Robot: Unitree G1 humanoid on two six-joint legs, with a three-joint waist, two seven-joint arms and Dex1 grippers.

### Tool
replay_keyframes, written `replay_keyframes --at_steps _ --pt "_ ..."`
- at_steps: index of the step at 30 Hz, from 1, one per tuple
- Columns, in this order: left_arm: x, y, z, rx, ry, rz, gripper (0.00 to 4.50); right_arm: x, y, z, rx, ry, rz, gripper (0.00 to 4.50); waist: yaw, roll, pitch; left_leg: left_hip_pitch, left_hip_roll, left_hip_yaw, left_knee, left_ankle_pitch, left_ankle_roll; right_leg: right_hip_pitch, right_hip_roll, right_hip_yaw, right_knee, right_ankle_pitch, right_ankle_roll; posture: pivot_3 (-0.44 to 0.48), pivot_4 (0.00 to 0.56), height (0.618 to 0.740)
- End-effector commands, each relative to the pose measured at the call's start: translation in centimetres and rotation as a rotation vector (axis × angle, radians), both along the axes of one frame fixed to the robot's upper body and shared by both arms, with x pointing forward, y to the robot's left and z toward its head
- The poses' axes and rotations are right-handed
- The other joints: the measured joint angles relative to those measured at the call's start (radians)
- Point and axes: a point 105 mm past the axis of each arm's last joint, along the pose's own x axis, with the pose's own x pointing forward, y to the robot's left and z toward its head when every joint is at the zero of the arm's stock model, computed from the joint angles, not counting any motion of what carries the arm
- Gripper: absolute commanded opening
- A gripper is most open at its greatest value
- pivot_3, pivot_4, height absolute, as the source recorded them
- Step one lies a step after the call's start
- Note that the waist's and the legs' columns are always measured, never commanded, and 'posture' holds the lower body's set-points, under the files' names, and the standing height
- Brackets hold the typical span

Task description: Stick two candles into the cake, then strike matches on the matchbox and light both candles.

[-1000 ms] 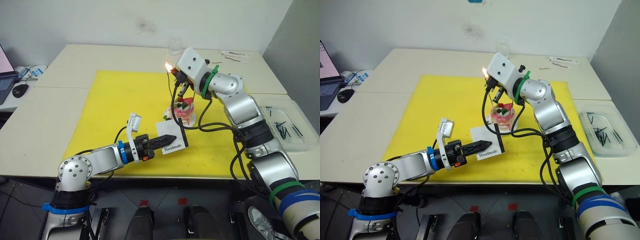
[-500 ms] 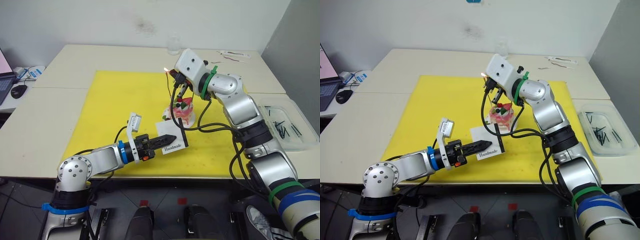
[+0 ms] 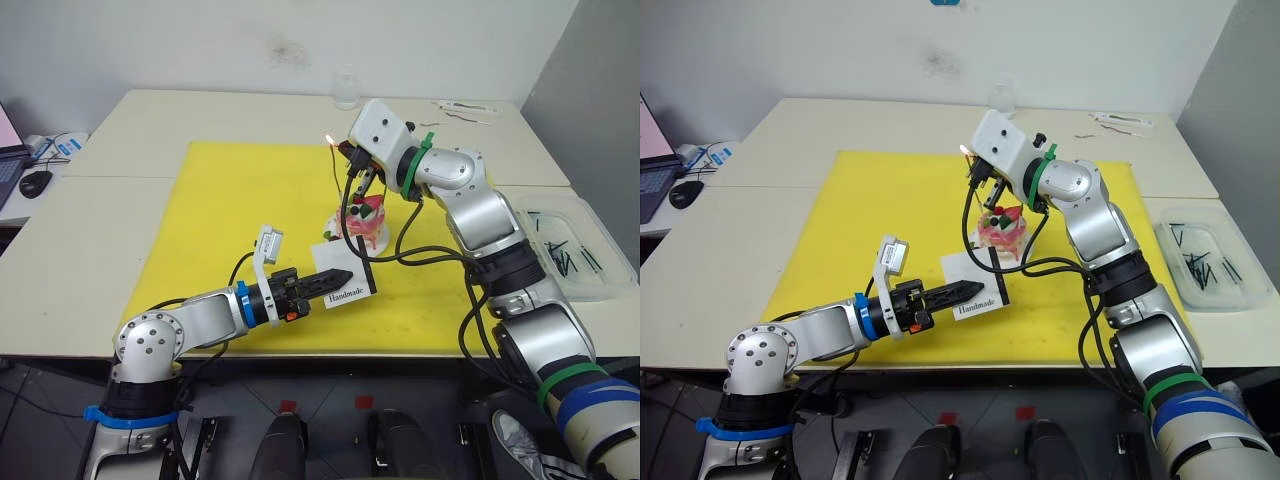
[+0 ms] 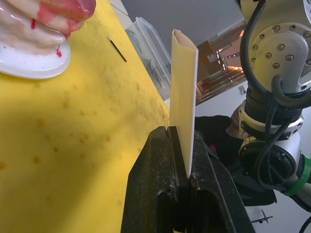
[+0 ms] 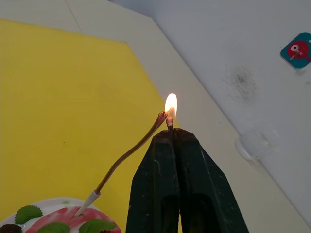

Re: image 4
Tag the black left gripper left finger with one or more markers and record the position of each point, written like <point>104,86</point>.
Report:
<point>150,184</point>

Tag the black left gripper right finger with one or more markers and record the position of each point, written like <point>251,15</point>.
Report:
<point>213,199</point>

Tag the cream matchbox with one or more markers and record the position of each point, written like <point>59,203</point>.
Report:
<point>182,97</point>

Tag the white cake with red sauce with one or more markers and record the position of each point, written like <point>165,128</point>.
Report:
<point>41,21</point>

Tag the person in black clothing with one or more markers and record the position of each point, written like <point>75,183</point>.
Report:
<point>218,140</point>

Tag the yellow sponge mat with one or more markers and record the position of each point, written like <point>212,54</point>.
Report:
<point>73,145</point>

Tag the green tape band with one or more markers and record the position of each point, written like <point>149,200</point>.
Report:
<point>302,179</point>

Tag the clear plastic container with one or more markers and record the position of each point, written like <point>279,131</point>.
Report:
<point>150,48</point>

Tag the black match with white tip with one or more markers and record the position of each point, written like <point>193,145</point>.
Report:
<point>118,50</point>

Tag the orange cardboard box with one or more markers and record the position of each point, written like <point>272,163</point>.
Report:
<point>206,52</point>

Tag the white plate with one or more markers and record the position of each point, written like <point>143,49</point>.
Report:
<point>36,65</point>

